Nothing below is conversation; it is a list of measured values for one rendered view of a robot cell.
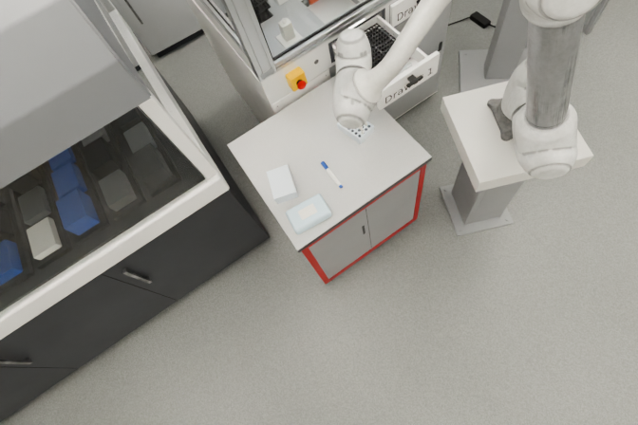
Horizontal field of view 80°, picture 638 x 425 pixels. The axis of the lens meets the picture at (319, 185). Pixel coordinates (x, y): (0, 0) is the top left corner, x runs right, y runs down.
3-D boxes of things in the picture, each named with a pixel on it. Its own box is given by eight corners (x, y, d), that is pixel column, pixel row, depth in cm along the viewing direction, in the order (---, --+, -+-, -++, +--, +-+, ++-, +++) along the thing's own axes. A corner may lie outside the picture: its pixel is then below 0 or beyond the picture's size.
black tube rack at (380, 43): (410, 63, 157) (411, 51, 152) (376, 85, 155) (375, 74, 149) (377, 34, 167) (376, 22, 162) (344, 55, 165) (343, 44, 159)
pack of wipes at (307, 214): (321, 196, 146) (319, 191, 142) (332, 216, 142) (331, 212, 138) (287, 215, 145) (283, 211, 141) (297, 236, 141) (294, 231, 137)
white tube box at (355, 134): (374, 130, 155) (373, 125, 152) (360, 144, 153) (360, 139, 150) (351, 115, 160) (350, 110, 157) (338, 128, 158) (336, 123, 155)
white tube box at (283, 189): (298, 197, 147) (295, 192, 143) (277, 204, 148) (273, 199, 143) (290, 170, 153) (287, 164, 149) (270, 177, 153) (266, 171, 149)
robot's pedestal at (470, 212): (513, 223, 205) (572, 150, 137) (457, 236, 207) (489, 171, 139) (491, 175, 219) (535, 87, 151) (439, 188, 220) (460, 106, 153)
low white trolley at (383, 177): (419, 225, 213) (432, 157, 146) (328, 290, 206) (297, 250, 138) (357, 155, 239) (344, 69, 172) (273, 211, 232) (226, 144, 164)
